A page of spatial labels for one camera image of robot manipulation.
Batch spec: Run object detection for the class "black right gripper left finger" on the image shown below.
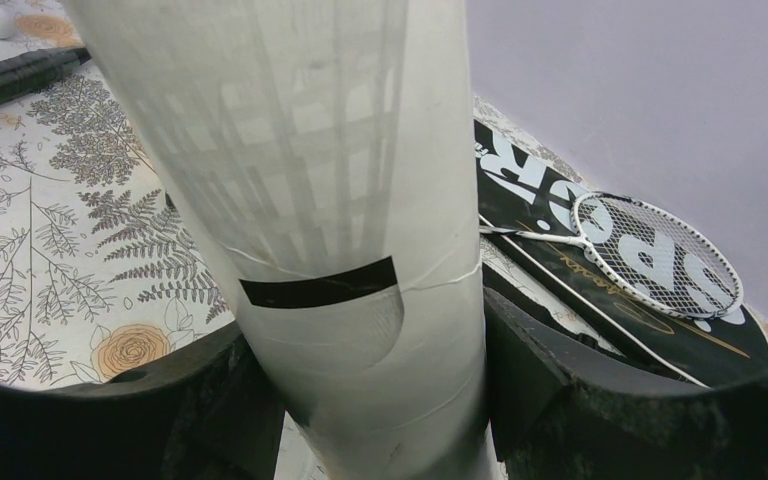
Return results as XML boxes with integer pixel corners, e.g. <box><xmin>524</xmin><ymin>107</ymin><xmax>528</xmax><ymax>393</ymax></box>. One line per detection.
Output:
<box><xmin>0</xmin><ymin>324</ymin><xmax>285</xmax><ymax>479</ymax></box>

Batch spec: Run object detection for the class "white racket on left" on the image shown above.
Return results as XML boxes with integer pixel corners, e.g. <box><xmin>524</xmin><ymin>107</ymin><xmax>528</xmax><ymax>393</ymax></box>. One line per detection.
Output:
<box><xmin>0</xmin><ymin>47</ymin><xmax>91</xmax><ymax>105</ymax></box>

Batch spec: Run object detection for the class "white racket on bag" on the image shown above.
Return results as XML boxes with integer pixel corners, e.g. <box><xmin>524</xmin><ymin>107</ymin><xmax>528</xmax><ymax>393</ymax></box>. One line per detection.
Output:
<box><xmin>477</xmin><ymin>190</ymin><xmax>746</xmax><ymax>390</ymax></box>

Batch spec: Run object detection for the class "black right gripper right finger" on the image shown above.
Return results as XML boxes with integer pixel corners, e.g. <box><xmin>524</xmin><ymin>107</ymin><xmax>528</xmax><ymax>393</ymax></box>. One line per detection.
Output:
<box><xmin>484</xmin><ymin>289</ymin><xmax>768</xmax><ymax>479</ymax></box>

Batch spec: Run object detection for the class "black racket bag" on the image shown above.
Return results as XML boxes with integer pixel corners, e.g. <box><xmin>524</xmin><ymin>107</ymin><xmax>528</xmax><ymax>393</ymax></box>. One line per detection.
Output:
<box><xmin>473</xmin><ymin>119</ymin><xmax>768</xmax><ymax>390</ymax></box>

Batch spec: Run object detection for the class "white shuttlecock tube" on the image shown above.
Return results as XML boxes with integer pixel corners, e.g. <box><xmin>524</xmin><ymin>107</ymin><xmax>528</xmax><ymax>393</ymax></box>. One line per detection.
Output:
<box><xmin>64</xmin><ymin>1</ymin><xmax>494</xmax><ymax>479</ymax></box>

